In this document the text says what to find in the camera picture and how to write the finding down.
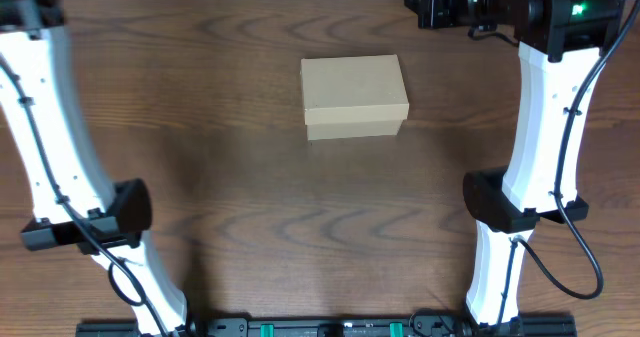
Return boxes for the cardboard box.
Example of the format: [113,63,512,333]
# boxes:
[300,55,409,141]

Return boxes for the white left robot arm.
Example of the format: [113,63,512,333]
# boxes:
[1,0,189,336]

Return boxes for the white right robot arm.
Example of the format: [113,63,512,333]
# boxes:
[404,0,637,336]

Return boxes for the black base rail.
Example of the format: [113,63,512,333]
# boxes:
[74,312,579,337]

